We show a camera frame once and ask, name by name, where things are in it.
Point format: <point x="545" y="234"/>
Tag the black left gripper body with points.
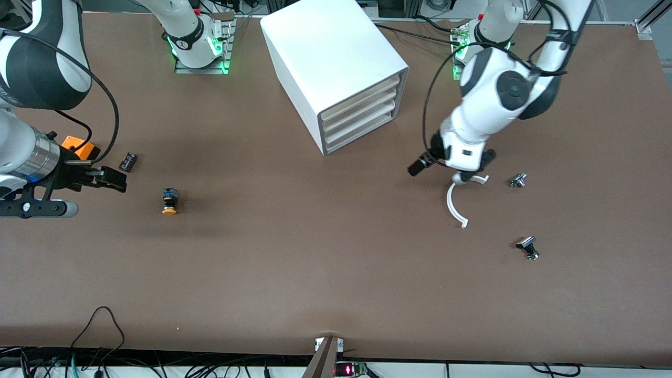
<point x="435" y="148"/>

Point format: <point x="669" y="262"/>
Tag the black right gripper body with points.
<point x="70" y="174"/>

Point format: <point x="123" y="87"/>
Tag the yellow mushroom push button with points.
<point x="169" y="202"/>

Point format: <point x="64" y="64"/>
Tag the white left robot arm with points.
<point x="493" y="100"/>

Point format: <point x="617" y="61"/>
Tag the silver push button part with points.
<point x="518" y="180"/>

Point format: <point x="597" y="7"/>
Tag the black and silver button part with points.
<point x="527" y="245"/>

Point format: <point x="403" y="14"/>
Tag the small black contact block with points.
<point x="128" y="162"/>

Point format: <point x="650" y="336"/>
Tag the orange box with black base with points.
<point x="79" y="146"/>

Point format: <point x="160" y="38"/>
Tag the white curved plastic arc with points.
<point x="449" y="202"/>

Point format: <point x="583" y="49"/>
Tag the small device with red display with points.
<point x="349" y="370"/>

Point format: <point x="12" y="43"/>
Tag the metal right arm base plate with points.
<point x="202" y="69"/>

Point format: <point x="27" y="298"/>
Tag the grey camera mount beam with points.
<point x="321" y="362"/>

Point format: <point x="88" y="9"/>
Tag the aluminium frame profile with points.
<point x="651" y="21"/>

